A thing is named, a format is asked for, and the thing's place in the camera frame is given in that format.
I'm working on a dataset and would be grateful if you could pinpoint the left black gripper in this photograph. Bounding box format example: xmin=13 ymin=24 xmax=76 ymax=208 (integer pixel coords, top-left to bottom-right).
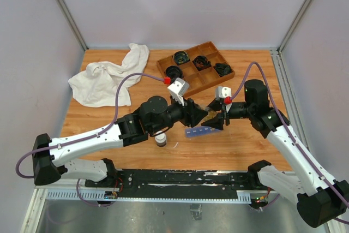
xmin=150 ymin=94 xmax=209 ymax=135

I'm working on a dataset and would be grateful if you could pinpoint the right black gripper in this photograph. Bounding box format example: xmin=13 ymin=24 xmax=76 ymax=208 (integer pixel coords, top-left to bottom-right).
xmin=201 ymin=98 xmax=254 ymax=129

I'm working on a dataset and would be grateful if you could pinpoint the blue weekly pill organizer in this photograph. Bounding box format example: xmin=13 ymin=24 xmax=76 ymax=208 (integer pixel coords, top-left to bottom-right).
xmin=185 ymin=126 xmax=220 ymax=138

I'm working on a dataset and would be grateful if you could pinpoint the clear jar of pills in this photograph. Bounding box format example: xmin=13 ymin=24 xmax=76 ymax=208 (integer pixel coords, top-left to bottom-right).
xmin=203 ymin=106 xmax=218 ymax=121

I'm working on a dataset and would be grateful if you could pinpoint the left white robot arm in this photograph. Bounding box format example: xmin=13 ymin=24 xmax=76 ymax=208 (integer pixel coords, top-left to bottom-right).
xmin=32 ymin=96 xmax=208 ymax=187

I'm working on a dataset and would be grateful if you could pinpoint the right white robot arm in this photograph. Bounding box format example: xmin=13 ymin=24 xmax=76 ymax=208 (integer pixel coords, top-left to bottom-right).
xmin=203 ymin=79 xmax=348 ymax=228

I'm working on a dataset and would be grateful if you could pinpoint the wooden compartment tray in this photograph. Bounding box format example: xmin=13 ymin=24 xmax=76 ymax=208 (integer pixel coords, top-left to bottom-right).
xmin=157 ymin=41 xmax=235 ymax=98

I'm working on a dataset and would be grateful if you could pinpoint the white cap dark bottle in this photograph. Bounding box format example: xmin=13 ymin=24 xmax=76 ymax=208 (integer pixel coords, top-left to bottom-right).
xmin=155 ymin=132 xmax=167 ymax=147

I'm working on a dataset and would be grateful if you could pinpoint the rolled belt right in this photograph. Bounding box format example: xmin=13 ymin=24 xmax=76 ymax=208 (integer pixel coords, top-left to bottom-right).
xmin=214 ymin=63 xmax=233 ymax=77

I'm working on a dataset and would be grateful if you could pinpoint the rolled belt middle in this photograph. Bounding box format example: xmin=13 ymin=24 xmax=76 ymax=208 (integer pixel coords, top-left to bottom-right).
xmin=193 ymin=56 xmax=211 ymax=71

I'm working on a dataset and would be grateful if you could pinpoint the rolled belt back left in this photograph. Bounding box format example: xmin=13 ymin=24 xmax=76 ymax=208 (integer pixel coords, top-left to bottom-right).
xmin=173 ymin=51 xmax=190 ymax=65

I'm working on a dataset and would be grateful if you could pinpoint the white crumpled cloth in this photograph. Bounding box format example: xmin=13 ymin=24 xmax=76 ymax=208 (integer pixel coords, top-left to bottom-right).
xmin=68 ymin=43 xmax=150 ymax=107

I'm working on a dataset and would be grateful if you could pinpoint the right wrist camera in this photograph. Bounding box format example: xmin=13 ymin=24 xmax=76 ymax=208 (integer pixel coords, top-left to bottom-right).
xmin=215 ymin=86 xmax=232 ymax=100

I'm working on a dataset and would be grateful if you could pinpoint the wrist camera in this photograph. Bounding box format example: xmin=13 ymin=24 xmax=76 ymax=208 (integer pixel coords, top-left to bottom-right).
xmin=215 ymin=86 xmax=232 ymax=100
xmin=167 ymin=78 xmax=189 ymax=106

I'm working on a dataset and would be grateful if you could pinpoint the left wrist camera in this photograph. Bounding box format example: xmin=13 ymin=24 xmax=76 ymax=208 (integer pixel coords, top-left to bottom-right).
xmin=167 ymin=78 xmax=189 ymax=106

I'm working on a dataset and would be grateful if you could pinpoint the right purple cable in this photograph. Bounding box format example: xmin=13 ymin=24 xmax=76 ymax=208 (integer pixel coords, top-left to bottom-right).
xmin=223 ymin=61 xmax=349 ymax=225

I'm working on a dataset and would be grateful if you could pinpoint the purple cable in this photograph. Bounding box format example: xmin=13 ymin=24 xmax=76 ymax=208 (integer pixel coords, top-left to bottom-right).
xmin=15 ymin=72 xmax=172 ymax=207
xmin=223 ymin=61 xmax=349 ymax=225

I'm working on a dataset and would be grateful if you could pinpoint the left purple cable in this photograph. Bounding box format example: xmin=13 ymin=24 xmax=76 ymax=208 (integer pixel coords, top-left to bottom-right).
xmin=15 ymin=72 xmax=172 ymax=207

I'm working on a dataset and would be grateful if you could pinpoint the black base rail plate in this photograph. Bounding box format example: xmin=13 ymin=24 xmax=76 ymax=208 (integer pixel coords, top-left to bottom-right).
xmin=85 ymin=169 xmax=268 ymax=199

